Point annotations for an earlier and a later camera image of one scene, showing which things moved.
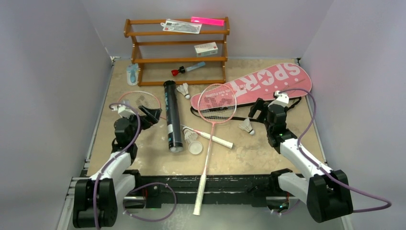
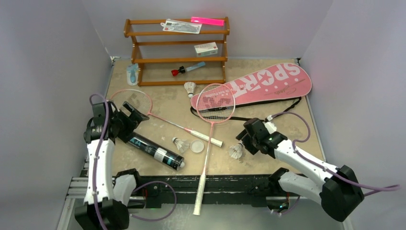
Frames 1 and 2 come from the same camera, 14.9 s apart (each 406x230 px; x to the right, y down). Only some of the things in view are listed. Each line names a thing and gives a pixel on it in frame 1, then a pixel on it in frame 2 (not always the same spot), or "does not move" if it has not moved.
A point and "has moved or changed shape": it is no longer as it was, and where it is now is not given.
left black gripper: x=151 y=116 -> x=138 y=118
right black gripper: x=263 y=111 -> x=249 y=139
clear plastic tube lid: x=195 y=147 does not move
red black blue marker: x=182 y=69 does not move
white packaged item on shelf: x=178 y=26 does not move
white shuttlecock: x=246 y=126 has moved or changed shape
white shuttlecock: x=184 y=89 -> x=190 y=86
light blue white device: x=132 y=74 does not move
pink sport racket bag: x=295 y=79 does not move
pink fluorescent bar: x=214 y=21 does not move
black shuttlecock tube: x=174 y=131 -> x=156 y=151
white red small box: x=206 y=49 does not move
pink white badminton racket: x=216 y=103 does not move
